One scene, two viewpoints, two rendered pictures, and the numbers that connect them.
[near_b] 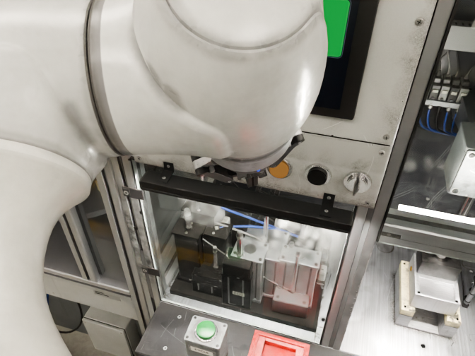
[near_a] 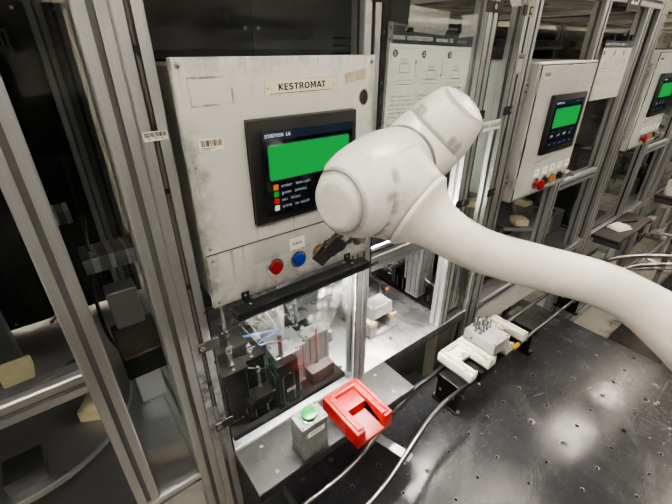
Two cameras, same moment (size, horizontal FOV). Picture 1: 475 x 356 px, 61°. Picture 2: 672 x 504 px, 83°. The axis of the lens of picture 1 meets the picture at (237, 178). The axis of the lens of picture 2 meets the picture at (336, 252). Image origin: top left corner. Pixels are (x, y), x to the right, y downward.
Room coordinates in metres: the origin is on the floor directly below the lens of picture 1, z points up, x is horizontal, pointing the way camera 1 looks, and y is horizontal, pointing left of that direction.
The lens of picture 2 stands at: (0.01, 0.56, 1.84)
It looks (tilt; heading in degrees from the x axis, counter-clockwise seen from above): 28 degrees down; 305
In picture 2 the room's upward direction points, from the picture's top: straight up
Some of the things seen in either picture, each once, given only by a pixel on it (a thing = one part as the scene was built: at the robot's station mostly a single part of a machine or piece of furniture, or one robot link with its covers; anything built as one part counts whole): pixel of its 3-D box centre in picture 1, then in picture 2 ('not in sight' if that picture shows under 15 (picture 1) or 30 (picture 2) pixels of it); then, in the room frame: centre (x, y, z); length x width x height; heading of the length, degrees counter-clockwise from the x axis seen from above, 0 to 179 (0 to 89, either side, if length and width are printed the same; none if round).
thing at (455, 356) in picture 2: not in sight; (483, 350); (0.19, -0.65, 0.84); 0.36 x 0.14 x 0.10; 73
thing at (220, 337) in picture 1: (208, 340); (307, 427); (0.45, 0.06, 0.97); 0.08 x 0.08 x 0.12; 73
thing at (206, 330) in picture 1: (206, 330); (309, 415); (0.44, 0.07, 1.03); 0.04 x 0.04 x 0.02
